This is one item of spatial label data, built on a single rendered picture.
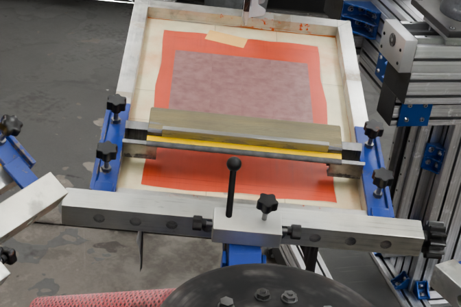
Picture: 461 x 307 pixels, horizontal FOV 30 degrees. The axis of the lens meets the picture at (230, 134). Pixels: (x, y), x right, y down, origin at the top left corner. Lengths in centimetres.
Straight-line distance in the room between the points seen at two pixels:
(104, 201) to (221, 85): 58
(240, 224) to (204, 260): 171
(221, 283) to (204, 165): 79
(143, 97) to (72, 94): 231
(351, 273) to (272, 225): 143
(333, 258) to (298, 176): 119
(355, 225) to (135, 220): 42
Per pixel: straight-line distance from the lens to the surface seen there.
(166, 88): 206
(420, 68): 222
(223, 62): 218
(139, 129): 183
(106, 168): 175
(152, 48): 220
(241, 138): 177
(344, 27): 234
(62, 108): 419
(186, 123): 180
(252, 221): 157
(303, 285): 111
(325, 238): 165
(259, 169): 186
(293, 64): 221
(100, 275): 315
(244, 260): 155
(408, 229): 168
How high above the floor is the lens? 200
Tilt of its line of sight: 29 degrees down
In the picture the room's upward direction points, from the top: 7 degrees clockwise
